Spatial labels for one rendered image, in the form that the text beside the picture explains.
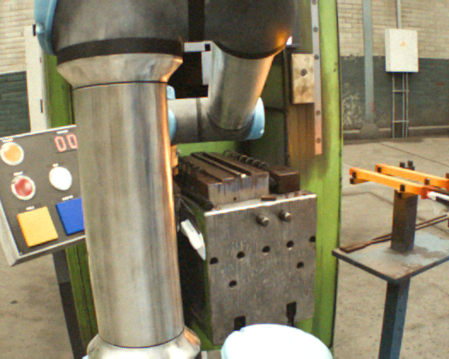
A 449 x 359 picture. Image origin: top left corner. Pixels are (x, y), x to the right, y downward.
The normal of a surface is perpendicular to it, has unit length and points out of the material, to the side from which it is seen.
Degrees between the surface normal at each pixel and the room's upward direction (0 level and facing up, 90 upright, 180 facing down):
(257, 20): 133
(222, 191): 90
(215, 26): 145
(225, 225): 90
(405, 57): 90
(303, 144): 90
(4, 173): 60
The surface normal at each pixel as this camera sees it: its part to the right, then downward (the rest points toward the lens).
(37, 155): 0.62, -0.37
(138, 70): 0.37, 0.77
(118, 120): 0.18, 0.12
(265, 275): 0.40, 0.20
